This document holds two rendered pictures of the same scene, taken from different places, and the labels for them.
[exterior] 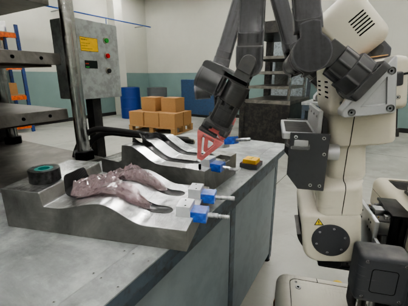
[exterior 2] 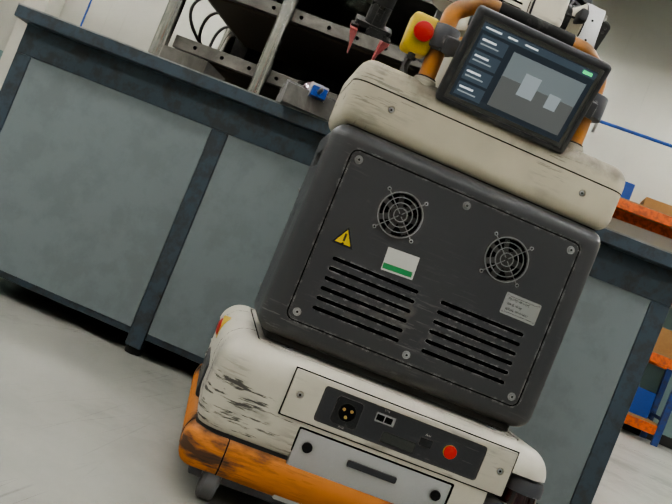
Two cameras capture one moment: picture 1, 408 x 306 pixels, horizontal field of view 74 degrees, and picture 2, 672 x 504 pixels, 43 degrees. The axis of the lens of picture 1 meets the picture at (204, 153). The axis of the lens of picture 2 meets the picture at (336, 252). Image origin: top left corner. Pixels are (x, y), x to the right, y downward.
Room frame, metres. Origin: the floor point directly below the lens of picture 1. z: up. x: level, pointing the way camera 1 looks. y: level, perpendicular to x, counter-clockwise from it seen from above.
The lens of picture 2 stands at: (-0.05, -2.19, 0.45)
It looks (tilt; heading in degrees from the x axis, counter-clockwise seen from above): 1 degrees up; 68
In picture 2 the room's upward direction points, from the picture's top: 22 degrees clockwise
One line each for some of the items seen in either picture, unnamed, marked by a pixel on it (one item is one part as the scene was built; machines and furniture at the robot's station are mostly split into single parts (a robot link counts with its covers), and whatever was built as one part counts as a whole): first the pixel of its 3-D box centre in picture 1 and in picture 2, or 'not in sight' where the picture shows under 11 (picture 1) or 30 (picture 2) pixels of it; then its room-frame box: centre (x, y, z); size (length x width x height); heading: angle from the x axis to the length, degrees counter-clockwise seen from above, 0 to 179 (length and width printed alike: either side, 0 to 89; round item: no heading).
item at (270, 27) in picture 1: (278, 84); not in sight; (5.50, -1.48, 1.03); 1.54 x 0.94 x 2.06; 146
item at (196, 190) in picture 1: (212, 196); not in sight; (0.72, -0.02, 0.85); 0.13 x 0.05 x 0.05; 77
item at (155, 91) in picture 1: (157, 102); not in sight; (8.09, 1.37, 0.44); 0.59 x 0.59 x 0.88
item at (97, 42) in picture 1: (99, 152); not in sight; (1.61, 0.65, 0.73); 0.30 x 0.22 x 1.47; 150
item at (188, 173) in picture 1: (167, 156); not in sight; (1.07, 0.15, 0.87); 0.50 x 0.26 x 0.14; 60
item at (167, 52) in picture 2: not in sight; (191, 72); (0.37, 0.53, 0.83); 0.20 x 0.15 x 0.07; 60
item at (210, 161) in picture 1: (220, 166); not in sight; (0.88, -0.06, 0.89); 0.13 x 0.05 x 0.05; 60
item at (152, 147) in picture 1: (169, 146); not in sight; (1.06, 0.14, 0.92); 0.35 x 0.16 x 0.09; 60
